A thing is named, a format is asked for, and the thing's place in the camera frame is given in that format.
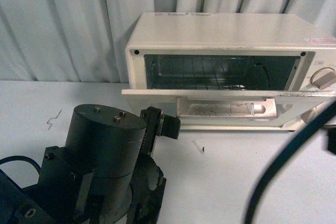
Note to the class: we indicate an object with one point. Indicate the upper beige oven knob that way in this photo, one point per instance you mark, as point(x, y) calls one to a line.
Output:
point(323, 78)

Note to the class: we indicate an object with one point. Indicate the oven door with handle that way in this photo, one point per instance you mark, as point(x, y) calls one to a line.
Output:
point(233, 110)

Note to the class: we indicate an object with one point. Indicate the cream toaster oven body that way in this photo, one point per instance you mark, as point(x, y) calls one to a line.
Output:
point(290, 48)

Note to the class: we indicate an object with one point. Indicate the beige oven knob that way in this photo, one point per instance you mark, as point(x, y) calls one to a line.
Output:
point(309, 115)
point(323, 78)

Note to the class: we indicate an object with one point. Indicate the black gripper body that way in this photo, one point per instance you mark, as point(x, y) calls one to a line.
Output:
point(158, 124)

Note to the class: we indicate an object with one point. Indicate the pale grey curtain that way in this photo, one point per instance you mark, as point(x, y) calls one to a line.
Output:
point(84, 40)

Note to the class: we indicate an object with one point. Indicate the wire oven rack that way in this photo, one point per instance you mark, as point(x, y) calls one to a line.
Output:
point(207, 74)

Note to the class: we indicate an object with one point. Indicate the lower beige oven knob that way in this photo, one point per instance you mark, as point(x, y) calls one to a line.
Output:
point(309, 115)

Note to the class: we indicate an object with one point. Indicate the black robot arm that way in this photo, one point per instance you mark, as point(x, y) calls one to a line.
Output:
point(105, 173)

